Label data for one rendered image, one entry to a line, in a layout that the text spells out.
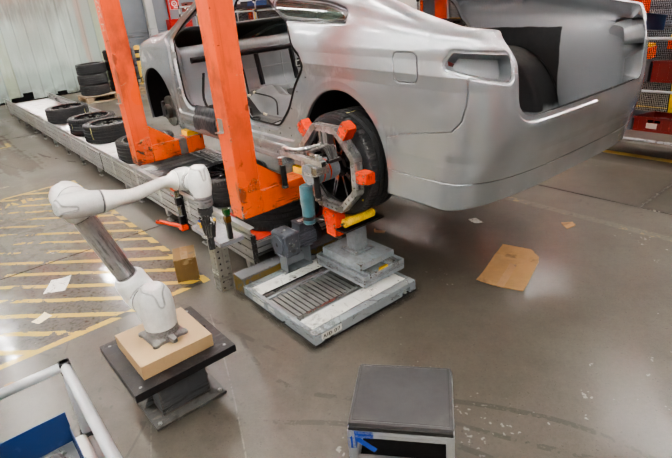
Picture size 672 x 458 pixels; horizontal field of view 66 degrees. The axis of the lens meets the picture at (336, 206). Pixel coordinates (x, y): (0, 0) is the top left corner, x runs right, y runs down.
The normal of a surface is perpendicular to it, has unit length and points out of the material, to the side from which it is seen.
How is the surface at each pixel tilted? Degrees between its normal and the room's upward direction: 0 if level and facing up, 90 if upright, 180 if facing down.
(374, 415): 0
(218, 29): 90
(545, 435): 0
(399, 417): 0
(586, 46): 90
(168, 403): 90
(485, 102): 89
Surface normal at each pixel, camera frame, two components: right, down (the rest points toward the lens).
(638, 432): -0.08, -0.92
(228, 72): 0.64, 0.24
